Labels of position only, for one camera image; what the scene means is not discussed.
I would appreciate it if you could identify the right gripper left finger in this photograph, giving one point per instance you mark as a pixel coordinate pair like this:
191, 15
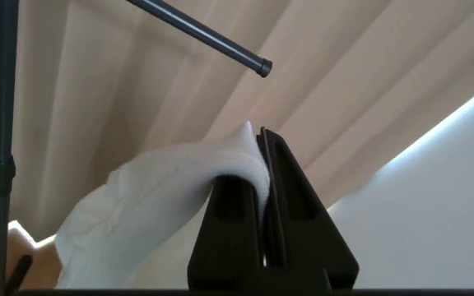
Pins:
229, 246

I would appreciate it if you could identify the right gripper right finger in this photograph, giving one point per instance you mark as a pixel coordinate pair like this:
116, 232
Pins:
311, 238

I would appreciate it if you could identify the white garment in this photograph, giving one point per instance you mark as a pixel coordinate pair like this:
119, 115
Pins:
138, 205

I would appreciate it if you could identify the black clothes rack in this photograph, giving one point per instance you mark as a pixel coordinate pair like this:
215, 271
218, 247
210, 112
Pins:
4, 103

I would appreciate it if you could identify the beige curtain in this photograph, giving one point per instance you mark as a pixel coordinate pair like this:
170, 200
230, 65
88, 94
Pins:
344, 82

